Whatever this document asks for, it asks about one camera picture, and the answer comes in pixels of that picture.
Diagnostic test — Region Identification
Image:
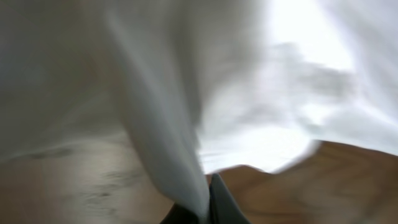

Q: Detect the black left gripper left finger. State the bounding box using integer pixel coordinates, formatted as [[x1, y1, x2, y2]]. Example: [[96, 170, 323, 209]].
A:
[[160, 203, 199, 224]]

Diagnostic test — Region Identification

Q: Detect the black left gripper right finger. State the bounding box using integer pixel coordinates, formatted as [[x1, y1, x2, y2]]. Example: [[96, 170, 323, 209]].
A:
[[209, 174, 251, 224]]

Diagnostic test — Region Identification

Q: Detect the white t-shirt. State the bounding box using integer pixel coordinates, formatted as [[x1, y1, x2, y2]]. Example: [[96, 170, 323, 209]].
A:
[[1, 0, 397, 223]]

